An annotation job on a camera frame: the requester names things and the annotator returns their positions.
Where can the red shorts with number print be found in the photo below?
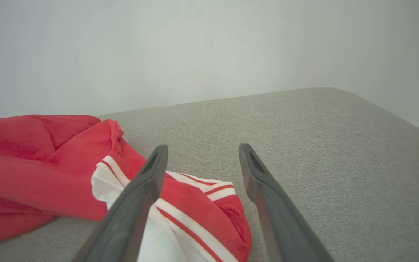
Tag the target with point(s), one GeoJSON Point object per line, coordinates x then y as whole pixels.
{"type": "Point", "coordinates": [20, 174]}

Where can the red and white jersey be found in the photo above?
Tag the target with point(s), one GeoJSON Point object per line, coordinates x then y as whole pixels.
{"type": "Point", "coordinates": [195, 203]}

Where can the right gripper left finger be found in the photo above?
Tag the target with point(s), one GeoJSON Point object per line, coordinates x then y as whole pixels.
{"type": "Point", "coordinates": [129, 218]}

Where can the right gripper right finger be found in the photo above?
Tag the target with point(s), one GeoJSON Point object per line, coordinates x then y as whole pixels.
{"type": "Point", "coordinates": [282, 225]}

